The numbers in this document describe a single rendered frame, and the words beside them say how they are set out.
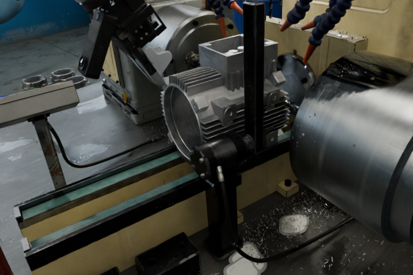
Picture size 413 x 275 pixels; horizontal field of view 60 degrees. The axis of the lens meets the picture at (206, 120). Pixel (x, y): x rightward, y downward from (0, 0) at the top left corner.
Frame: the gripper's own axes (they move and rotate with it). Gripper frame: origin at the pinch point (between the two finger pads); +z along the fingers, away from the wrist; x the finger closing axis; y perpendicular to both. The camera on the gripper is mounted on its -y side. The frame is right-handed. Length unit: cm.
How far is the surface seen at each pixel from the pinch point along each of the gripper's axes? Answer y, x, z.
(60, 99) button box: -15.7, 13.2, -5.3
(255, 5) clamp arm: 14.6, -20.9, -10.2
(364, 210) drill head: 4.1, -41.3, 11.3
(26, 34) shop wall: -21, 552, 104
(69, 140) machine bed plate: -26, 43, 18
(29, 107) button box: -21.0, 13.2, -8.4
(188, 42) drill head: 14.8, 14.7, 6.7
